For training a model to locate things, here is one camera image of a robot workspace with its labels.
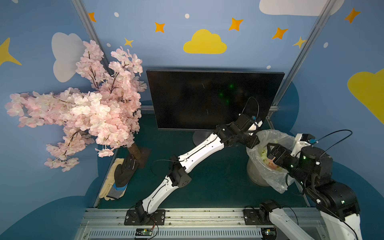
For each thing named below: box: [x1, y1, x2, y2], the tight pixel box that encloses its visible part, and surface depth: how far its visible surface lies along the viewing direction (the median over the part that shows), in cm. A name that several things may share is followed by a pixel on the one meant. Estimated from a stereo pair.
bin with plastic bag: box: [246, 129, 296, 194], surface depth 69 cm
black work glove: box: [106, 155, 139, 200], surface depth 88 cm
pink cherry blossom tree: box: [5, 40, 147, 172], surface depth 58 cm
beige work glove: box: [99, 158, 128, 201], surface depth 86 cm
